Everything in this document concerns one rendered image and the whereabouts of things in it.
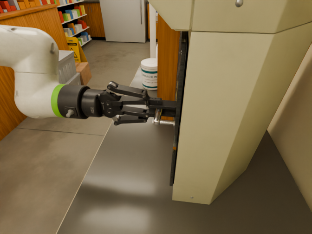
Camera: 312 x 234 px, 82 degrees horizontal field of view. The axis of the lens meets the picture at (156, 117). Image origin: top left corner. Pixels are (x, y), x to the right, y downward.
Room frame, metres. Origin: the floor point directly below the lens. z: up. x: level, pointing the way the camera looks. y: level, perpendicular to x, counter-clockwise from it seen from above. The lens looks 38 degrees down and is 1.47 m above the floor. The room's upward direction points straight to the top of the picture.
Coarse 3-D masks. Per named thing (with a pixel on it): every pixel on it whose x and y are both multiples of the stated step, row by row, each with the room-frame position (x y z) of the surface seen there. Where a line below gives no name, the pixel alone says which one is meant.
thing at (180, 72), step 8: (184, 32) 0.35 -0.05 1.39; (184, 40) 0.30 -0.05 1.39; (184, 48) 0.28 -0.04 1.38; (184, 56) 0.28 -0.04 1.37; (184, 64) 0.28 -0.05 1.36; (176, 96) 0.39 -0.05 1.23; (176, 104) 0.28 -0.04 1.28; (176, 112) 0.28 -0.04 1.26; (176, 120) 0.28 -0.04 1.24; (176, 128) 0.28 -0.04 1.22; (176, 136) 0.28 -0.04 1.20; (176, 144) 0.28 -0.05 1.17
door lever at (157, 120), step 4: (156, 112) 0.35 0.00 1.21; (160, 112) 0.35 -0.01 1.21; (156, 116) 0.34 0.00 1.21; (160, 116) 0.34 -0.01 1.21; (152, 120) 0.32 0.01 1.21; (156, 120) 0.32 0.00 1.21; (160, 120) 0.32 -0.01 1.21; (164, 120) 0.32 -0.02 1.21; (168, 120) 0.32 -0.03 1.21; (172, 120) 0.32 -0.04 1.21; (156, 124) 0.32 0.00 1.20; (168, 124) 0.32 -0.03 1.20; (172, 124) 0.32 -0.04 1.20
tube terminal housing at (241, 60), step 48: (240, 0) 0.26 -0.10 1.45; (288, 0) 0.26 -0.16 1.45; (192, 48) 0.27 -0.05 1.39; (240, 48) 0.26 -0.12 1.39; (288, 48) 0.30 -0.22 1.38; (192, 96) 0.27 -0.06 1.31; (240, 96) 0.26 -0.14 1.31; (192, 144) 0.26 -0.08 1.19; (240, 144) 0.28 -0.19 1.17; (192, 192) 0.26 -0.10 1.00
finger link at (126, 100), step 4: (120, 96) 0.41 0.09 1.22; (124, 96) 0.41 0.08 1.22; (128, 96) 0.40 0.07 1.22; (120, 100) 0.39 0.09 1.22; (124, 100) 0.38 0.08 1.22; (128, 100) 0.38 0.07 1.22; (132, 100) 0.38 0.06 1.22; (136, 100) 0.38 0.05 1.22; (140, 100) 0.38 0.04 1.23; (144, 100) 0.38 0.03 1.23; (148, 100) 0.38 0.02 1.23; (108, 104) 0.38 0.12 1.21; (112, 104) 0.38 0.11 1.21; (116, 104) 0.38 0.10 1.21; (120, 104) 0.38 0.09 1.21; (124, 104) 0.38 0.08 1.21; (128, 104) 0.38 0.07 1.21; (132, 104) 0.38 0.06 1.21; (136, 104) 0.38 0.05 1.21; (140, 104) 0.38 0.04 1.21; (144, 104) 0.38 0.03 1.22; (148, 104) 0.37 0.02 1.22
